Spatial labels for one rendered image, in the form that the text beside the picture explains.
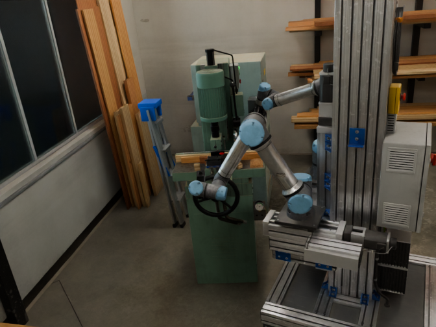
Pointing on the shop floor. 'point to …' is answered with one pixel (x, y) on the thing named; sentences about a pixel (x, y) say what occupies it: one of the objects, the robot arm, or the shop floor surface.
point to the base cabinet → (224, 242)
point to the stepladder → (147, 113)
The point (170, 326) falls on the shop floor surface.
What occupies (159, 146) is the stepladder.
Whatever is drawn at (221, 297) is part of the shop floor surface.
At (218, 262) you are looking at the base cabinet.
